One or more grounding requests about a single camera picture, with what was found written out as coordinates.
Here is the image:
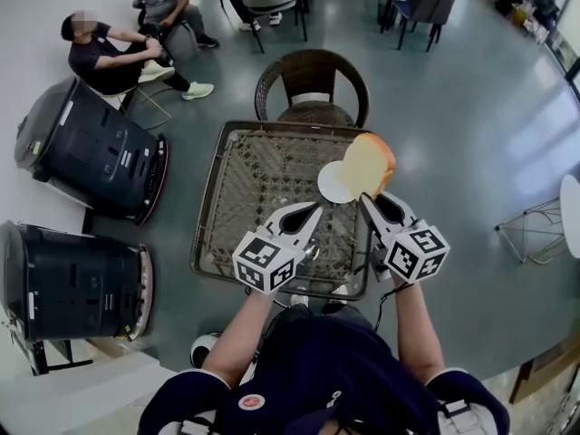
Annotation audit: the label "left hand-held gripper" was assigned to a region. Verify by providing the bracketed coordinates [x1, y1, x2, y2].
[231, 199, 324, 295]

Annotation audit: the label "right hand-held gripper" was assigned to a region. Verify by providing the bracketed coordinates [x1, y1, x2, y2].
[359, 190, 451, 285]

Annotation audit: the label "white round plate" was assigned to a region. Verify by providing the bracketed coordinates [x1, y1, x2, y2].
[316, 160, 363, 204]

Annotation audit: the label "sliced bread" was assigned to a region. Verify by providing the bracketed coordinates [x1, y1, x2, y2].
[339, 132, 398, 202]

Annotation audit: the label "person's left forearm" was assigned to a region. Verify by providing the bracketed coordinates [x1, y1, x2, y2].
[201, 290, 278, 389]

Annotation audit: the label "person's right forearm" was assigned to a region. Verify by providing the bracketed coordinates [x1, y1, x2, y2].
[390, 274, 446, 385]

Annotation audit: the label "wicker glass-top table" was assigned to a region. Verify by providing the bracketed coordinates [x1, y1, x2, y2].
[188, 120, 375, 302]

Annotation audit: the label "person's grey trousers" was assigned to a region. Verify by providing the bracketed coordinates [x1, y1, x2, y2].
[271, 303, 368, 334]

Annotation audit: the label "person's navy shirt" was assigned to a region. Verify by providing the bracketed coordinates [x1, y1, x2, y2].
[142, 314, 511, 435]

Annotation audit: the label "dark wicker chair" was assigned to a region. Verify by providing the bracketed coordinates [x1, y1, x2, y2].
[253, 48, 371, 130]

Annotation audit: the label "white round floor device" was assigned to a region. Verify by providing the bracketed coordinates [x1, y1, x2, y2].
[189, 332, 223, 370]

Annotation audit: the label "white round side table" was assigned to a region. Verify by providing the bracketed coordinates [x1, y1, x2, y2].
[494, 173, 580, 265]

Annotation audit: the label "dark wheeled service robot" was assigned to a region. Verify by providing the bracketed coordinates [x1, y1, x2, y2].
[0, 218, 155, 343]
[13, 77, 169, 227]

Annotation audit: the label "wooden cabinet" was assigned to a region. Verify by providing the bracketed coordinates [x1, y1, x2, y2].
[507, 333, 580, 405]

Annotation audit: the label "black bag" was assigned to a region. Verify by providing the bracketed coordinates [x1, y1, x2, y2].
[532, 0, 561, 22]

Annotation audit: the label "glass door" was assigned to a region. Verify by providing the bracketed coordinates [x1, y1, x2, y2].
[546, 0, 580, 94]

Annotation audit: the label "black metal stand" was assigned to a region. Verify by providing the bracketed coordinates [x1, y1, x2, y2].
[26, 340, 94, 375]

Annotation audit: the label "black cable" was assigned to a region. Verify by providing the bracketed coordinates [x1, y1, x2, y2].
[373, 283, 404, 334]

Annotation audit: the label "wire-frame chair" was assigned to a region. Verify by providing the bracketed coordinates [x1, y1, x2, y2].
[90, 79, 173, 131]

